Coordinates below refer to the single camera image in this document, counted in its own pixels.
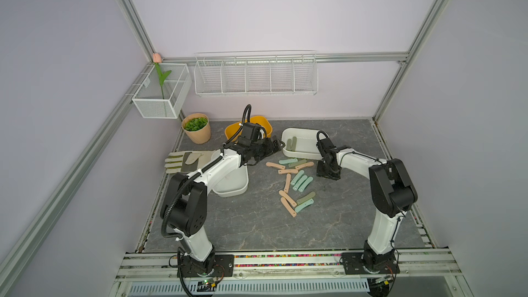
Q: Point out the peach knife lower middle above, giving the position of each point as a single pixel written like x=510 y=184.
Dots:
x=288 y=198

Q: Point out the peach knife top centre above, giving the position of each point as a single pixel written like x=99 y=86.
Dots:
x=287 y=171

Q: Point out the beige green work glove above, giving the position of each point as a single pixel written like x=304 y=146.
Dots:
x=186 y=161

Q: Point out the peach knife top left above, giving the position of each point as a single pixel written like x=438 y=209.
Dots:
x=275 y=165

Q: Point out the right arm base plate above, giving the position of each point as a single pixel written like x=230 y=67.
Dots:
x=367 y=262

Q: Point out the white basin near left arm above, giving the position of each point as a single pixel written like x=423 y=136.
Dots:
x=228 y=179

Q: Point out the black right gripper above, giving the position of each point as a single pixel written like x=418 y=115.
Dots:
x=333 y=175

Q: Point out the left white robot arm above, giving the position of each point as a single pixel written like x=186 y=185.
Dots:
x=185 y=206

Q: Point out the artificial pink tulip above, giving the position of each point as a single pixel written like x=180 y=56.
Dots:
x=162 y=75

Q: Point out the mint knife top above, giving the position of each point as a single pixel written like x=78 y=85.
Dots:
x=288 y=161

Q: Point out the peach knife bottom of pile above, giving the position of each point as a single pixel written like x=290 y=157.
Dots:
x=288 y=207

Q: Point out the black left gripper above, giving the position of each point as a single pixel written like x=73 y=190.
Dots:
x=270 y=150

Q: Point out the peach plastic plant pot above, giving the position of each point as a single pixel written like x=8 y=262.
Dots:
x=199 y=137

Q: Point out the olive knife top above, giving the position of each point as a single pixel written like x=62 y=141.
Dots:
x=294 y=164

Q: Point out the mint knife middle centre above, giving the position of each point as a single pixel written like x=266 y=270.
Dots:
x=298 y=186

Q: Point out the white wire wall shelf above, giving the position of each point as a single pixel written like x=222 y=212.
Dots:
x=256 y=73

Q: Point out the mint knife bottom of pile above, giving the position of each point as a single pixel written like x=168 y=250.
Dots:
x=304 y=205

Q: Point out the mint knife middle right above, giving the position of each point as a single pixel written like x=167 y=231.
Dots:
x=305 y=184

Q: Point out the green artificial plant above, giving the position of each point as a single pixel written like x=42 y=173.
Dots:
x=196 y=124

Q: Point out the white basin with knives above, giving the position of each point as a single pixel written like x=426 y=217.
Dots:
x=306 y=143

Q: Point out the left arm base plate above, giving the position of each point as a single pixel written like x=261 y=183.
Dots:
x=215 y=265

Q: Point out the peach knife top right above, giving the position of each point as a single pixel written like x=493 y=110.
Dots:
x=304 y=165

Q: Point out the small white mesh basket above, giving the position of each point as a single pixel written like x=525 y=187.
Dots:
x=148 y=99

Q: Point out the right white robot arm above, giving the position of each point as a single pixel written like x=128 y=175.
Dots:
x=392 y=192

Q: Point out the peach knife upright middle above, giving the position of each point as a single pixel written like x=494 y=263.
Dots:
x=287 y=183

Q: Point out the mint knife middle left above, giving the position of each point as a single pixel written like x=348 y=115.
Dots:
x=297 y=177

